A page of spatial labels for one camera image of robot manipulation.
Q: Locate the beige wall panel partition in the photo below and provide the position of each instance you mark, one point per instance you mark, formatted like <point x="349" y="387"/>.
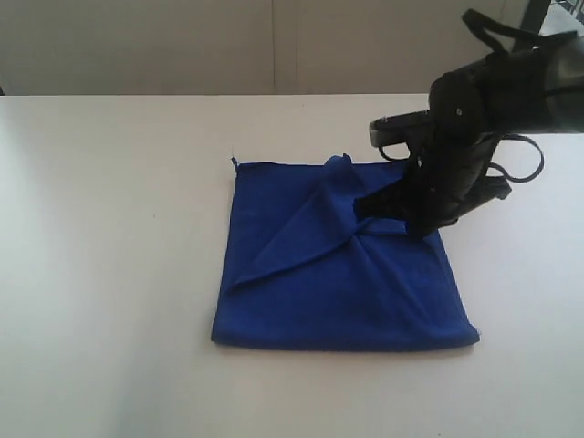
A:
<point x="236" y="47"/>

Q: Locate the black window frame post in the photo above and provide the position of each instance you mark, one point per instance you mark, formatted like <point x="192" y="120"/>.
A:
<point x="531" y="21"/>

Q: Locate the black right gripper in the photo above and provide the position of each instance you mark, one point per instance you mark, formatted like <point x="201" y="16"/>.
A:
<point x="443" y="180"/>

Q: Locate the blue towel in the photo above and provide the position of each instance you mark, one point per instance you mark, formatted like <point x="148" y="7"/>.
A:
<point x="301" y="272"/>

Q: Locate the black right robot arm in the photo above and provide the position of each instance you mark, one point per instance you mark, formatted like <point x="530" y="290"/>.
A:
<point x="514" y="95"/>

